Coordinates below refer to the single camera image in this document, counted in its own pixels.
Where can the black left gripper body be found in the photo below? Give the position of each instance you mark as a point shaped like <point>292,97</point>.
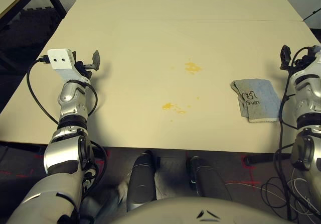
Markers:
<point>84,69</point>

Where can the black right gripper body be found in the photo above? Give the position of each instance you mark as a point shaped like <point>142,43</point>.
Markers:
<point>304,57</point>

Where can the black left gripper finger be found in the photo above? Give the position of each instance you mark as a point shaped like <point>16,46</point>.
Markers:
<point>96,60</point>

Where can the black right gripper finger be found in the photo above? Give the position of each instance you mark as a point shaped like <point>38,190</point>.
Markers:
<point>285,55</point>

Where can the grey blue rag with writing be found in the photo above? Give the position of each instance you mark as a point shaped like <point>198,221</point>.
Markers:
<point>260,96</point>

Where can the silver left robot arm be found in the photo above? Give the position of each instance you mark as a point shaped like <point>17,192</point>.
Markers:
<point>69,96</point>

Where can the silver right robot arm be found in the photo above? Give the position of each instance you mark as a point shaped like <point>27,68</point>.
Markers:
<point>307,83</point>

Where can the black stand leg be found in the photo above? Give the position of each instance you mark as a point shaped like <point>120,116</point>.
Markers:
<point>312,14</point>

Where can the black foam floor mat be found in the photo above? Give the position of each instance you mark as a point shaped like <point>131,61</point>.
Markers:
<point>30,25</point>

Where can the small yellow liquid spill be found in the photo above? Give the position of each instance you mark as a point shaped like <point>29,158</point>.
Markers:
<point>167,106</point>

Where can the large yellow liquid spill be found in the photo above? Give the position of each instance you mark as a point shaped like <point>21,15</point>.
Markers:
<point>193,67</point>

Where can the black table foot bar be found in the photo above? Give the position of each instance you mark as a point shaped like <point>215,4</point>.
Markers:
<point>20,147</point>
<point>260,158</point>

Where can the dark grey robot left leg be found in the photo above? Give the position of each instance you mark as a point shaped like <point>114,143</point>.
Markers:
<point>141,178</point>

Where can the dark grey robot leg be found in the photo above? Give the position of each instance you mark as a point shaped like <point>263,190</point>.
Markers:
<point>208,178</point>
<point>141,178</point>

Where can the dark grey robot right leg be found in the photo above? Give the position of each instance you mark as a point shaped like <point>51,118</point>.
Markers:
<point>208,178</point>

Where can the light grey robot torso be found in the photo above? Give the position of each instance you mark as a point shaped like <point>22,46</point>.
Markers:
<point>175,212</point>

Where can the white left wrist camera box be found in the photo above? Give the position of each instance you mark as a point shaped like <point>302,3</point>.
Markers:
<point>60,60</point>

